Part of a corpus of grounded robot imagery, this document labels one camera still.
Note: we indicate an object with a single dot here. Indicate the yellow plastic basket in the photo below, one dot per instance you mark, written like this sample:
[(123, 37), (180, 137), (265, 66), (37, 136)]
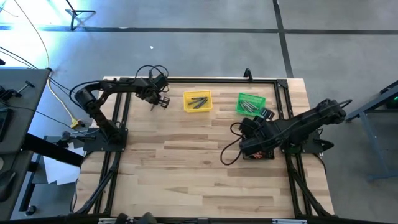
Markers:
[(206, 109)]

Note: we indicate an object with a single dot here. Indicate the blue-grey metal table frame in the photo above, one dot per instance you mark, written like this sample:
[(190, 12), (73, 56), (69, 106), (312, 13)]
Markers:
[(372, 146)]

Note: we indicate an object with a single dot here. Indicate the person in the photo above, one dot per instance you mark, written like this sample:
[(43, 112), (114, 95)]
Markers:
[(149, 218)]

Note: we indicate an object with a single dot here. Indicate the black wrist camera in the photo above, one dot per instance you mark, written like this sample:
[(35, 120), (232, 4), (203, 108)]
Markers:
[(267, 113), (164, 102)]

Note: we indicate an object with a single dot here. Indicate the black desk clamp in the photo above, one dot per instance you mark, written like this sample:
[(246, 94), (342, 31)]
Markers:
[(7, 93)]

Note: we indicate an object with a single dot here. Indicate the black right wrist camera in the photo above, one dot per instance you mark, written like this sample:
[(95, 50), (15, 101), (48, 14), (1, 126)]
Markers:
[(267, 113)]

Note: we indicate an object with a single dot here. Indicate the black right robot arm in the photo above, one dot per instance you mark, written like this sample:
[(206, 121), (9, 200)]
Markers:
[(304, 124)]

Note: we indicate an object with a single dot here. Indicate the white paper sheet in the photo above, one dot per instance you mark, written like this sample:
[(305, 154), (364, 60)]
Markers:
[(59, 171)]

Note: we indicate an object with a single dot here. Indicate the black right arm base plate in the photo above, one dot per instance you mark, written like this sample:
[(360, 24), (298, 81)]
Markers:
[(323, 145)]

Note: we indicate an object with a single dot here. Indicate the grey screws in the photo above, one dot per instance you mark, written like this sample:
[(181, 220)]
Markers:
[(246, 106)]

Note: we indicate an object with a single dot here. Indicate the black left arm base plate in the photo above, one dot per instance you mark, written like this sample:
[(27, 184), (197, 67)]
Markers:
[(93, 144)]

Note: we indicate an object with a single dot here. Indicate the black aluminium table frame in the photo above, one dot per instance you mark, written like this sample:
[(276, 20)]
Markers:
[(224, 80)]

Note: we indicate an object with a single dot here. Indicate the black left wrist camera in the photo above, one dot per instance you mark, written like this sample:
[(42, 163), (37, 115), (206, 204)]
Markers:
[(164, 102)]

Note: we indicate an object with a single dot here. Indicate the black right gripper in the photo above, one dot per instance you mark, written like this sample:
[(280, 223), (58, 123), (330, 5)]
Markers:
[(256, 137)]

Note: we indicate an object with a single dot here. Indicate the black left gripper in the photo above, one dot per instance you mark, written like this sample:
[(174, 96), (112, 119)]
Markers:
[(150, 90)]

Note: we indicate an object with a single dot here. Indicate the black floor stand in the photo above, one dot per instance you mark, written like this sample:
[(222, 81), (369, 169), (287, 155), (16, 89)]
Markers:
[(81, 11)]

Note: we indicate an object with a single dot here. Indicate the grey side table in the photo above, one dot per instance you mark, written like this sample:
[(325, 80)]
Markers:
[(28, 124)]

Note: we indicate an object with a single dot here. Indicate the white table edge bracket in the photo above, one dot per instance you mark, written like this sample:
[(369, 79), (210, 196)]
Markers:
[(289, 221), (107, 220)]

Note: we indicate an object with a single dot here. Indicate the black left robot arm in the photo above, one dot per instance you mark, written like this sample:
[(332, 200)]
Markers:
[(84, 99)]

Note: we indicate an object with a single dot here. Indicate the orange crayon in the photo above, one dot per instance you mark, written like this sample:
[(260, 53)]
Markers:
[(253, 155), (258, 155)]

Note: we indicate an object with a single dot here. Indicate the green plastic basket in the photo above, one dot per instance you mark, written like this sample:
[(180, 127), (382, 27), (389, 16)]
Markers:
[(250, 96)]

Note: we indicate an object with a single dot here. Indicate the black plastic basket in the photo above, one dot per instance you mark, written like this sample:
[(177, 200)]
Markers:
[(270, 156)]

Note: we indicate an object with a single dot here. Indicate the black clamp with rod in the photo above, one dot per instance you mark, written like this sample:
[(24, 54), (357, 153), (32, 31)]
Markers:
[(65, 137)]

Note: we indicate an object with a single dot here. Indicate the black table support beam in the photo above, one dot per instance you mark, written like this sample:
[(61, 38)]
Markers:
[(53, 152)]

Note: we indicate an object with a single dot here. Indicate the large black frame clamp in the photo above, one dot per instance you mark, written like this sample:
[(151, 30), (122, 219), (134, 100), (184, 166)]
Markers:
[(247, 75)]

